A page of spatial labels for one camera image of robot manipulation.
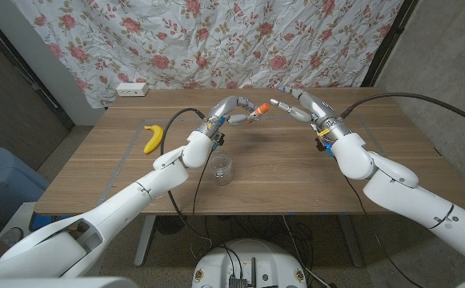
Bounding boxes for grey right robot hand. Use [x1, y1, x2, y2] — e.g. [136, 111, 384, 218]
[270, 86, 353, 142]

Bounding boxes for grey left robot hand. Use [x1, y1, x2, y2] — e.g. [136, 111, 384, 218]
[197, 95, 262, 139]

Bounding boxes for clear glass jar cup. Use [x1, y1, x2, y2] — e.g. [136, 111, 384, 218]
[210, 151, 234, 186]

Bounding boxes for floral backdrop cloth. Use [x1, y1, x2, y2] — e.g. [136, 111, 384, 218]
[11, 0, 405, 109]

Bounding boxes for yellow banana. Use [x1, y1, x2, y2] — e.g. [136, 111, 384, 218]
[143, 124, 165, 155]

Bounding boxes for black backdrop stand pole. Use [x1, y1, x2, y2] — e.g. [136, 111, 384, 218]
[360, 0, 419, 88]

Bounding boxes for white power strip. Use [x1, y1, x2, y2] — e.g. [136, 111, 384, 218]
[115, 82, 150, 98]

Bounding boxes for round black floor fan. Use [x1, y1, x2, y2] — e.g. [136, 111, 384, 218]
[154, 214, 188, 236]

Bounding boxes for grey table leg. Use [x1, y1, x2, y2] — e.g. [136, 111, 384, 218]
[338, 214, 364, 268]

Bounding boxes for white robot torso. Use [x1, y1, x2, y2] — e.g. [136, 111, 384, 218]
[191, 238, 307, 288]

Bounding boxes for white table leg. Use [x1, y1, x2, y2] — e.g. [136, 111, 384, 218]
[134, 214, 157, 267]

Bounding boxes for blue black floor mat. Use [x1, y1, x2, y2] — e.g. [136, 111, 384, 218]
[29, 214, 71, 232]

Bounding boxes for blue plastic bin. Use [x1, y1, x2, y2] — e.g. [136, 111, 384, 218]
[0, 146, 51, 225]

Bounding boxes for white robot head rim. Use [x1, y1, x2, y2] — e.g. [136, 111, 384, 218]
[0, 275, 139, 288]

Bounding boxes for grey sneaker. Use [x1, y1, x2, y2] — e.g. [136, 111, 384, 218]
[0, 226, 25, 249]

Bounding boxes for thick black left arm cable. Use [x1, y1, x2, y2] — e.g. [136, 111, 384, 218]
[159, 107, 213, 249]

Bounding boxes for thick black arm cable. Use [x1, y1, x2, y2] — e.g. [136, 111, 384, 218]
[159, 107, 213, 249]
[339, 92, 465, 131]

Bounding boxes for thin black left wrist cable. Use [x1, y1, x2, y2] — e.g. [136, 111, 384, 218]
[191, 154, 215, 219]

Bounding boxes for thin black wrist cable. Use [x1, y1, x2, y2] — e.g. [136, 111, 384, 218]
[191, 154, 215, 219]
[343, 175, 425, 288]

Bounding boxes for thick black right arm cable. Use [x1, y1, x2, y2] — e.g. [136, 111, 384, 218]
[339, 92, 465, 131]

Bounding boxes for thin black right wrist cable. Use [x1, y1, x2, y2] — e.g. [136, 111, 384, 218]
[343, 175, 425, 288]

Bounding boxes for white floor cable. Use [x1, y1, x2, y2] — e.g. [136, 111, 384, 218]
[282, 215, 331, 288]

